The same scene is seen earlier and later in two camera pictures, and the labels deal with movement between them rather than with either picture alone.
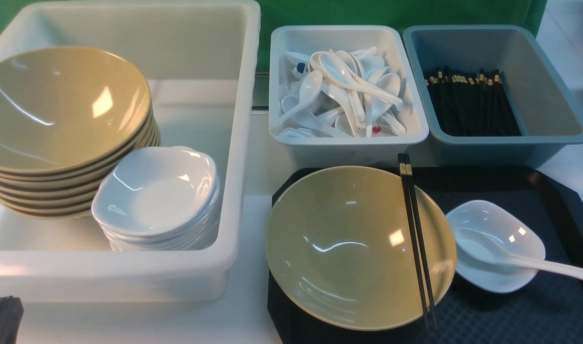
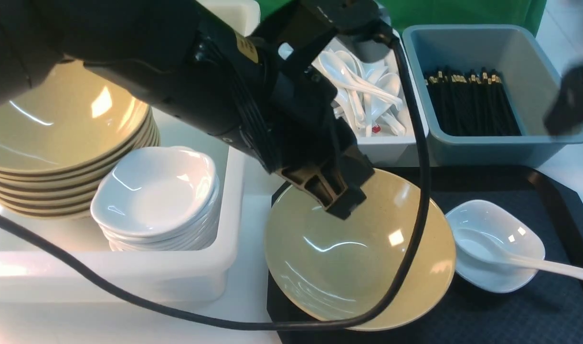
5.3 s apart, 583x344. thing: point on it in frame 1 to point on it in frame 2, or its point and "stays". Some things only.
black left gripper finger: (3, 317) to (336, 185)
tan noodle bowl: (337, 244) stays
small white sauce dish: (512, 231) stays
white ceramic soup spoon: (479, 246) stays
